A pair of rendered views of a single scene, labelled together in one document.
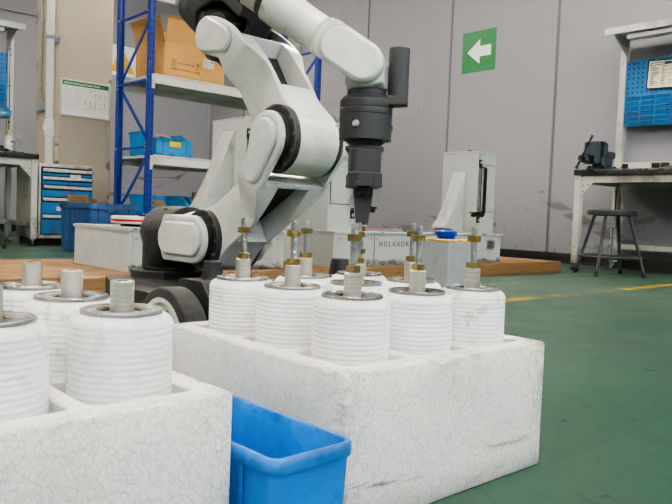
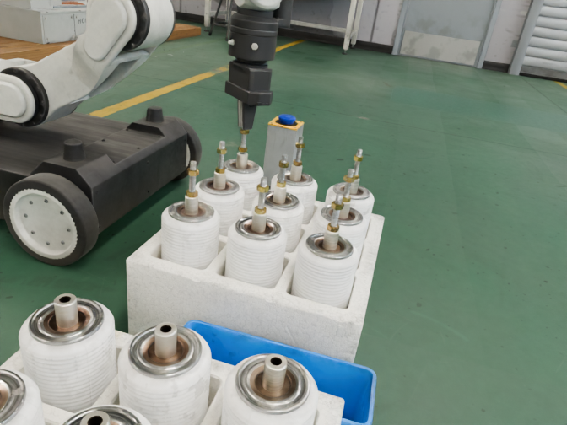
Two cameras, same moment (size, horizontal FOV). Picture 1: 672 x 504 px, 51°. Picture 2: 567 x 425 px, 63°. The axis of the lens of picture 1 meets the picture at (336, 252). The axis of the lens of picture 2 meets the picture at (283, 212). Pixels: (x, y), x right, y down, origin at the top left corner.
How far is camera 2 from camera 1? 0.63 m
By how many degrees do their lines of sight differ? 42
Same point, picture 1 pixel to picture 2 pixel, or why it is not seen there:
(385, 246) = (83, 23)
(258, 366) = (257, 307)
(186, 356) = (155, 287)
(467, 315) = not seen: hidden behind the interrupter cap
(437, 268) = (284, 148)
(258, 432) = not seen: hidden behind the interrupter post
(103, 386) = not seen: outside the picture
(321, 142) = (163, 22)
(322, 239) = (28, 18)
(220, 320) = (186, 255)
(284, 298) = (268, 249)
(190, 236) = (12, 98)
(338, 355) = (332, 298)
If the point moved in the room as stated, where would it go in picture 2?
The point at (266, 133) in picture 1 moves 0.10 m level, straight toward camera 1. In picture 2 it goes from (115, 14) to (134, 21)
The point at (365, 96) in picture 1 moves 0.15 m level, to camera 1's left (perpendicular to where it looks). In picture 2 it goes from (264, 22) to (183, 15)
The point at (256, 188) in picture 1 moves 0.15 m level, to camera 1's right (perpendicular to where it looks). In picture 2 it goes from (102, 66) to (170, 67)
